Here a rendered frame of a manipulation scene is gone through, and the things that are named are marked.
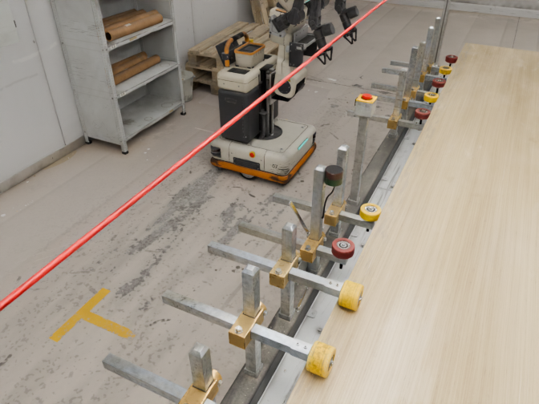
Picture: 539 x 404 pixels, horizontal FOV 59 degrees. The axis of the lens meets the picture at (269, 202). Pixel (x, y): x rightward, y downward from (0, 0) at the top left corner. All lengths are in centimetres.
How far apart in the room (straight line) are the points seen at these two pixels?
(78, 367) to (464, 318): 182
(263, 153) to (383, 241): 192
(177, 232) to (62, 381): 118
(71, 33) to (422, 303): 327
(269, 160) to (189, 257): 97
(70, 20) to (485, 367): 351
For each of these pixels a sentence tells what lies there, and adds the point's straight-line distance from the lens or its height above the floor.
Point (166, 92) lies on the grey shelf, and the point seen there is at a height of 19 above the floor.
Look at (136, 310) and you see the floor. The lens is 276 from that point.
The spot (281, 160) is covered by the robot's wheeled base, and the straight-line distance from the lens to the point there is 343.
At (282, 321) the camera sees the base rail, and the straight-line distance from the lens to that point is 169.
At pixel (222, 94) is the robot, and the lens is 349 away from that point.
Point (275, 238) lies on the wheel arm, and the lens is 177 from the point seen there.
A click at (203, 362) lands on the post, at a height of 108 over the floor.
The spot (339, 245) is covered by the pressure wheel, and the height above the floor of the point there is 90.
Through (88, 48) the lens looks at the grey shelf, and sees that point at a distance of 397.
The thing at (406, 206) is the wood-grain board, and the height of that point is 90.
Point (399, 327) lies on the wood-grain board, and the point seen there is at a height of 90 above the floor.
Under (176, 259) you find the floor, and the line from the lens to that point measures 301.
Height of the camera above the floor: 199
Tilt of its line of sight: 35 degrees down
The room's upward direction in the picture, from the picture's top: straight up
